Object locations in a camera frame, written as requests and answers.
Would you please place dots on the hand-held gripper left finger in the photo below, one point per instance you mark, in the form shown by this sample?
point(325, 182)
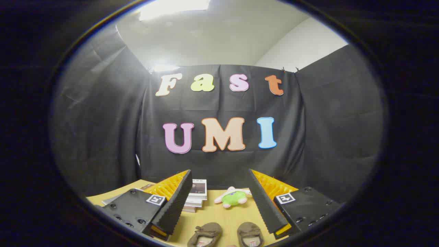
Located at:
point(178, 202)

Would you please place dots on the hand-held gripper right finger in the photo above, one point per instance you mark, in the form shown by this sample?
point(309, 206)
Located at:
point(264, 206)

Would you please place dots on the brown fuzzy shoe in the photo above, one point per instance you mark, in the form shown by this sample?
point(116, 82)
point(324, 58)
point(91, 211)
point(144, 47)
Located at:
point(250, 234)
point(204, 235)

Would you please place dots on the thin brown book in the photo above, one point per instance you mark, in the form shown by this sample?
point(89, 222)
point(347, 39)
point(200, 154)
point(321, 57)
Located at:
point(189, 209)

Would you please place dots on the thick white book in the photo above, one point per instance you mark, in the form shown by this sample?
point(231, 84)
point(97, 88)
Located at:
point(193, 203)

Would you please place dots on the white book with portrait cover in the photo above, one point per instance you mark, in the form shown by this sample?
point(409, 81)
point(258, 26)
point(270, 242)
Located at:
point(199, 188)

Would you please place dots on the pink and green plush toy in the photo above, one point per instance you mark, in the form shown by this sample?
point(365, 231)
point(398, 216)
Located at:
point(234, 198)

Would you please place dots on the brown book with small emblem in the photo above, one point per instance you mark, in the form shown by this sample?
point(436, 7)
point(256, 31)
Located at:
point(147, 187)

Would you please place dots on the black backdrop cloth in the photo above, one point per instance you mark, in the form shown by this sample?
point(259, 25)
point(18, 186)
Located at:
point(103, 137)

